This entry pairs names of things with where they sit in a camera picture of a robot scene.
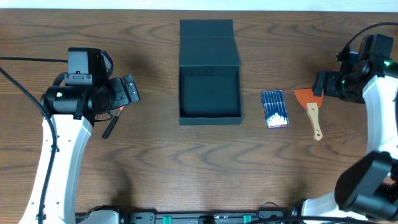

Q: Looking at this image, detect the orange scraper wooden handle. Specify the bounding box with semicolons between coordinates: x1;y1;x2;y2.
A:
294;88;323;141

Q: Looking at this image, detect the clear screwdriver set case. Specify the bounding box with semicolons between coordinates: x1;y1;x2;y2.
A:
261;90;290;129

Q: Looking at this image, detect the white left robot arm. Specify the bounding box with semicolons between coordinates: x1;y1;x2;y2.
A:
20;73;140;223

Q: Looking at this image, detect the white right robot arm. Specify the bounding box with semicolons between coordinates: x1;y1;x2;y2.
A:
298;59;397;223

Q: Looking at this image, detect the black open gift box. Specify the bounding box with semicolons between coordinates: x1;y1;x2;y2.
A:
178;19;243;126

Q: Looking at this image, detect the black handled screwdriver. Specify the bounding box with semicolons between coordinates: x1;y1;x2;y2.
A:
102;106;124;139

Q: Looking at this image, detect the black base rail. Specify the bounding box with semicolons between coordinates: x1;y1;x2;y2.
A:
75;205;299;224

